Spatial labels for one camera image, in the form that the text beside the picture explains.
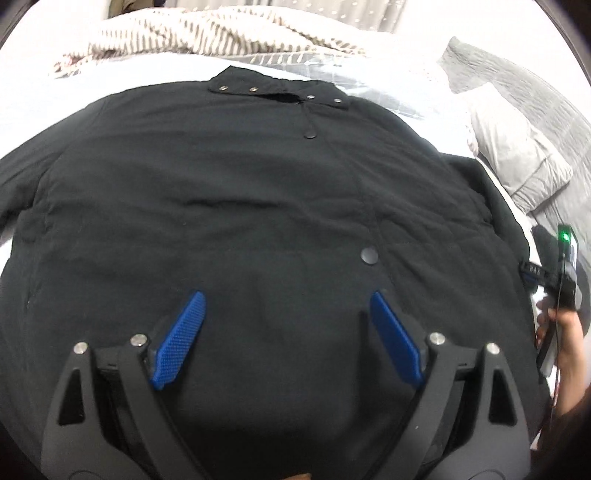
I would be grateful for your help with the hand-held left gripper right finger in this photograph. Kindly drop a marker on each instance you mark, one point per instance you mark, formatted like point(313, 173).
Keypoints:
point(397, 337)

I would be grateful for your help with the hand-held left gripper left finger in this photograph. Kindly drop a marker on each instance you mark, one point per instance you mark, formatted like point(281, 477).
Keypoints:
point(182, 337)

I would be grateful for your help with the black jacket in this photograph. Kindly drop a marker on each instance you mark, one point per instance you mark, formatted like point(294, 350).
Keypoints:
point(254, 184)

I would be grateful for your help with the person's right forearm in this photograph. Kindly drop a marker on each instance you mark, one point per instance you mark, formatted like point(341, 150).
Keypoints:
point(561, 438)

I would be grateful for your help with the person's right hand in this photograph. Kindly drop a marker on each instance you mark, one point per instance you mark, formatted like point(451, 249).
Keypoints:
point(570, 346)

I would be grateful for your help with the beige striped blanket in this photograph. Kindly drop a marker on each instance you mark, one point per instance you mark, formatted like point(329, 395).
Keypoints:
point(184, 41)

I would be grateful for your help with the pale curtain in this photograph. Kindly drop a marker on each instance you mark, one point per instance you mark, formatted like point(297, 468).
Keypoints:
point(277, 11)

